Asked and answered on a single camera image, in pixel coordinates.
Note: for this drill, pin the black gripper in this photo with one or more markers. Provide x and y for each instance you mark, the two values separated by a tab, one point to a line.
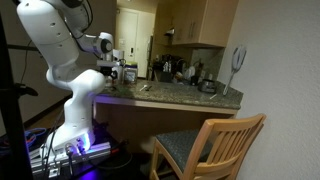
107	70

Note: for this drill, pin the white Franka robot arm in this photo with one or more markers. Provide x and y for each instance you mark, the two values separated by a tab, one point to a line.
63	66

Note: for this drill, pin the white paper towel roll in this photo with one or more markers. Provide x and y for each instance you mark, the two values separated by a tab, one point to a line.
118	55

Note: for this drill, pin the yellow sponge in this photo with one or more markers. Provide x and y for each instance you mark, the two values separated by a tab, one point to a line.
131	63

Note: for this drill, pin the white spoon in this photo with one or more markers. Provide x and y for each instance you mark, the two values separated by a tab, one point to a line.
143	87

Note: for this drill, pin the small dark utensil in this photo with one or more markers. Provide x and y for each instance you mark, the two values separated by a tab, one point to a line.
149	88

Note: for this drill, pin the cream door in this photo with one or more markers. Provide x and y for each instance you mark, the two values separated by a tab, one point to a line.
133	41

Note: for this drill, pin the dark coffee maker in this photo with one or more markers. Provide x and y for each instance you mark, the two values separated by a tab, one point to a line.
165	68

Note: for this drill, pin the white plate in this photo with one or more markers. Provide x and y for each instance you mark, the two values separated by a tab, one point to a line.
190	71

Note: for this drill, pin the dark metal pot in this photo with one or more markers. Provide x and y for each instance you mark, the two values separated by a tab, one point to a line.
207	86

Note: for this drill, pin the black tripod pole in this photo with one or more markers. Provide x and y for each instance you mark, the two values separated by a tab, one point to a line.
13	100

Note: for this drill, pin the thin white stick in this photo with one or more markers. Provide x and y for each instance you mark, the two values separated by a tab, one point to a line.
213	96

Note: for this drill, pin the wooden chair with grey seat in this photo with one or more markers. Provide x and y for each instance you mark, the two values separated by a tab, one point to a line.
200	150

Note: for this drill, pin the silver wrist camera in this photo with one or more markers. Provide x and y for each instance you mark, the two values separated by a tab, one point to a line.
108	63

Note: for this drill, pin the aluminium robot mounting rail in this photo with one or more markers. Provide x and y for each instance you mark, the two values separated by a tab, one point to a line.
70	156

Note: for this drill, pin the wooden wall cabinet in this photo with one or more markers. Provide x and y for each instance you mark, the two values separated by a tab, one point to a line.
196	21

